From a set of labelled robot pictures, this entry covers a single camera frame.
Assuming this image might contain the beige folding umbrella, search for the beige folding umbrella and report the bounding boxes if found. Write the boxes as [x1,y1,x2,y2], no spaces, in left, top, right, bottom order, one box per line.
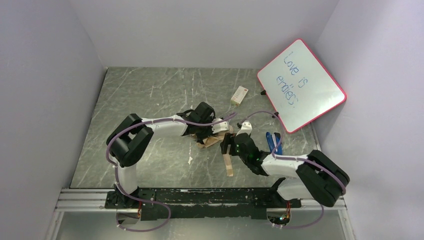
[196,127,234,177]

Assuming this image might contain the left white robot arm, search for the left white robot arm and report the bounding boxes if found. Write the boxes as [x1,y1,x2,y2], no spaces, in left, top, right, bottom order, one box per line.
[105,102,228,199]

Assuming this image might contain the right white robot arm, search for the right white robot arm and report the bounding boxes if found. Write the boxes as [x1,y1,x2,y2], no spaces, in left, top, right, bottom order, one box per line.
[220,133,350,207]

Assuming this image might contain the blue marker pen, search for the blue marker pen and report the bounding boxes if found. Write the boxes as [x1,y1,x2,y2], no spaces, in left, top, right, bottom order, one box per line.
[265,132,283,155]

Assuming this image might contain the small white eraser box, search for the small white eraser box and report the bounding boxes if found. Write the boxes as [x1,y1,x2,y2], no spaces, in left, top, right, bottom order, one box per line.
[230,85,249,106]

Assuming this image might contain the black whiteboard stand clip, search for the black whiteboard stand clip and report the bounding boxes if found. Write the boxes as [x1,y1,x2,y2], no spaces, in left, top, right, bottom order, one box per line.
[260,90,279,118]

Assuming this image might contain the pink framed whiteboard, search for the pink framed whiteboard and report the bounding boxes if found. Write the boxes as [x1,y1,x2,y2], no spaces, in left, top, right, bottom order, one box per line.
[257,38,347,133]

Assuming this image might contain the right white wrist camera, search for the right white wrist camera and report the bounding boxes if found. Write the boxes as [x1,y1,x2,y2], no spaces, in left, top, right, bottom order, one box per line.
[236,120,253,136]

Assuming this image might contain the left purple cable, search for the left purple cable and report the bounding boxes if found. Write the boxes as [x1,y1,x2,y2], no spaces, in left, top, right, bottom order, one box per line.
[105,111,238,233]

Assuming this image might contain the purple cable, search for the purple cable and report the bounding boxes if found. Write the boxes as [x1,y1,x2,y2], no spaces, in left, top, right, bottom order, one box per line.
[240,110,347,230]
[105,111,238,233]

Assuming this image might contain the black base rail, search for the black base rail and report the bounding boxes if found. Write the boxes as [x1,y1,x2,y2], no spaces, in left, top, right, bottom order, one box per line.
[104,187,302,221]

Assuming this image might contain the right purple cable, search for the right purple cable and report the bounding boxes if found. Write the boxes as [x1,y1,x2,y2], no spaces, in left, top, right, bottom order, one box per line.
[240,110,347,230]

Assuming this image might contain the aluminium frame rail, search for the aluminium frame rail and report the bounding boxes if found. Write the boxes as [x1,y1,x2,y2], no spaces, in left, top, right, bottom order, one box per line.
[55,188,348,212]

